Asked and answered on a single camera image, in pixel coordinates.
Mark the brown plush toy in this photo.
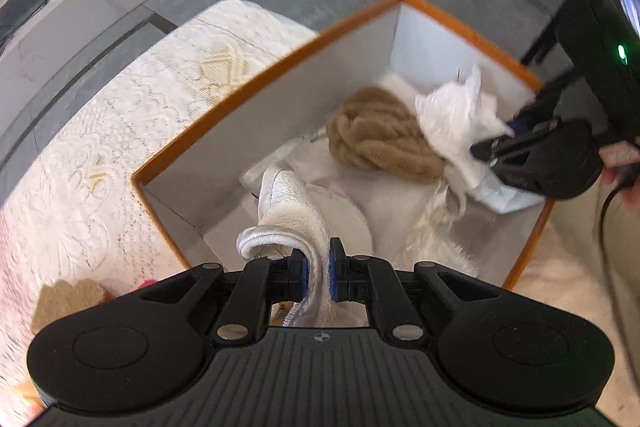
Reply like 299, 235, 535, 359
326, 87, 448, 184

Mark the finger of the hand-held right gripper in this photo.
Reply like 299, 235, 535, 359
470, 121, 556, 164
507, 74, 593, 132

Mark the person's right hand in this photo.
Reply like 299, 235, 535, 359
597, 141, 640, 184

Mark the white marble television cabinet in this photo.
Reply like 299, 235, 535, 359
0, 0, 193, 148

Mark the orange cardboard box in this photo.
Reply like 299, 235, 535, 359
131, 0, 556, 290

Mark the white lace tablecloth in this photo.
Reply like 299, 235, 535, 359
0, 0, 321, 408

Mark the pink white fuzzy sock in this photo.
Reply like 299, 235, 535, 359
236, 167, 373, 328

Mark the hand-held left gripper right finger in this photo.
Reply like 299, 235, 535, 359
327, 237, 501, 348

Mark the black cable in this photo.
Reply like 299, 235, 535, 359
597, 179, 632, 258

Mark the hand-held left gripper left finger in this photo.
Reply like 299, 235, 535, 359
137, 249, 308, 348

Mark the beige speckled fabric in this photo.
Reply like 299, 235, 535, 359
510, 187, 640, 427

